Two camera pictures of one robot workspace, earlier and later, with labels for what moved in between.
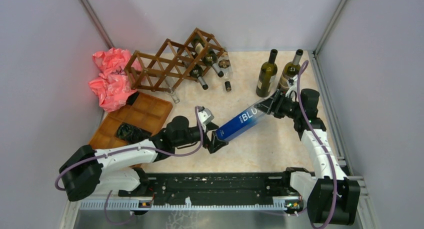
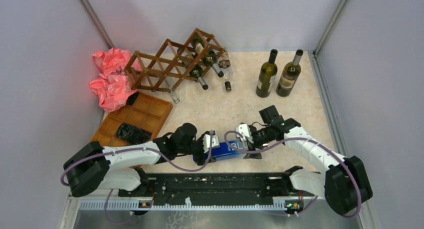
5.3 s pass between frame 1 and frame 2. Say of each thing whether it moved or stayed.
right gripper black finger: moved
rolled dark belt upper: stayed
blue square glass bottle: moved
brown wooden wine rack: stayed
